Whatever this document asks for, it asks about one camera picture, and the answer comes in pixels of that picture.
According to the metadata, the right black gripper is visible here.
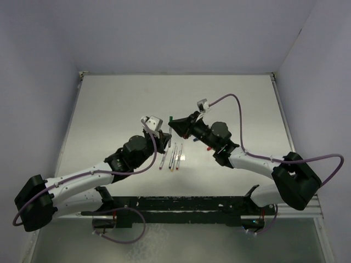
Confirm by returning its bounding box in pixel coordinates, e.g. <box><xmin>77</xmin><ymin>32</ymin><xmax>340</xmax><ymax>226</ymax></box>
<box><xmin>168</xmin><ymin>111</ymin><xmax>218</xmax><ymax>151</ymax></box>

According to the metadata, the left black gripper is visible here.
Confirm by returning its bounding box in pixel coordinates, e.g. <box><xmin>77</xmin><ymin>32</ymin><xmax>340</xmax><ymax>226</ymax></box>
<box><xmin>133</xmin><ymin>129</ymin><xmax>171</xmax><ymax>168</ymax></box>

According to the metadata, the green whiteboard marker pen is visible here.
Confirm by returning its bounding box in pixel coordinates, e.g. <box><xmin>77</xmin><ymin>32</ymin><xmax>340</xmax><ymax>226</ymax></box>
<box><xmin>168</xmin><ymin>125</ymin><xmax>172</xmax><ymax>148</ymax></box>

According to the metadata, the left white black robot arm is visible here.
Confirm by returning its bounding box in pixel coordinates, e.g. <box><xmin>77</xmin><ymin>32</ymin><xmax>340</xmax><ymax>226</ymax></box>
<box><xmin>13</xmin><ymin>130</ymin><xmax>172</xmax><ymax>232</ymax></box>

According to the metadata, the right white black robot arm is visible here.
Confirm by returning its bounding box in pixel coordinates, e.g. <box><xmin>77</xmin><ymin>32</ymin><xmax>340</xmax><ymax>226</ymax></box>
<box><xmin>168</xmin><ymin>111</ymin><xmax>322</xmax><ymax>214</ymax></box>

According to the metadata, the blue whiteboard marker pen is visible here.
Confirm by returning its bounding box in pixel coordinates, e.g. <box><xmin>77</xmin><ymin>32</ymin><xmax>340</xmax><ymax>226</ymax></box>
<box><xmin>168</xmin><ymin>142</ymin><xmax>177</xmax><ymax>169</ymax></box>

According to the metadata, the purple whiteboard marker pen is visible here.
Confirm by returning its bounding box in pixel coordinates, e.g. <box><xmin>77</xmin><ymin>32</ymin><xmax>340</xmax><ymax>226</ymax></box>
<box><xmin>159</xmin><ymin>147</ymin><xmax>169</xmax><ymax>170</ymax></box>

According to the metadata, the red whiteboard marker pen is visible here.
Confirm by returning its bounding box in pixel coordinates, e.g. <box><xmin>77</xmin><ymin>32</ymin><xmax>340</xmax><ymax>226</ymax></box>
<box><xmin>175</xmin><ymin>143</ymin><xmax>183</xmax><ymax>170</ymax></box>

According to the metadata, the yellow whiteboard marker pen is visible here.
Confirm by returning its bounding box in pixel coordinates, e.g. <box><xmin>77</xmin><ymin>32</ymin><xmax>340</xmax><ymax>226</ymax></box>
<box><xmin>170</xmin><ymin>145</ymin><xmax>178</xmax><ymax>172</ymax></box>

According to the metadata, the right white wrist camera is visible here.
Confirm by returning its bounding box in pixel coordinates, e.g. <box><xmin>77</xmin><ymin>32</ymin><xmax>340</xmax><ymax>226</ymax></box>
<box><xmin>196</xmin><ymin>99</ymin><xmax>211</xmax><ymax>113</ymax></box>

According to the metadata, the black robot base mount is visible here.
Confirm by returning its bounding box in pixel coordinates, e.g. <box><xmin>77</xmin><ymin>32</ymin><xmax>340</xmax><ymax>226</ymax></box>
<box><xmin>81</xmin><ymin>187</ymin><xmax>275</xmax><ymax>230</ymax></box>

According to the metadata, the lower purple cable loop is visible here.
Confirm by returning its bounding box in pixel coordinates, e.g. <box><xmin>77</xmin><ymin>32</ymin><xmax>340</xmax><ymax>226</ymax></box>
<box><xmin>92</xmin><ymin>207</ymin><xmax>147</xmax><ymax>244</ymax></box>

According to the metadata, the aluminium frame rail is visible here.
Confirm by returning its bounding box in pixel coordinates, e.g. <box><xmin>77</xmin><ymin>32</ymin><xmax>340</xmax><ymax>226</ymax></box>
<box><xmin>278</xmin><ymin>195</ymin><xmax>322</xmax><ymax>218</ymax></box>

